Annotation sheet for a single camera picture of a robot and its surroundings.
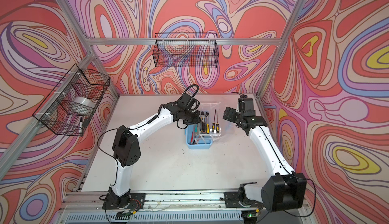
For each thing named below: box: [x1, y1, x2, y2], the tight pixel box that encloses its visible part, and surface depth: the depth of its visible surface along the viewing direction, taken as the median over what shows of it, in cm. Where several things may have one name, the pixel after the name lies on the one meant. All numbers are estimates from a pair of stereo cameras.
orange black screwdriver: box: [211, 108, 217, 132], surface depth 86 cm
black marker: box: [79, 117, 83, 135], surface depth 74 cm
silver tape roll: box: [72, 96, 96, 109], surface depth 75 cm
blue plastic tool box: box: [184, 124, 213, 149], surface depth 88 cm
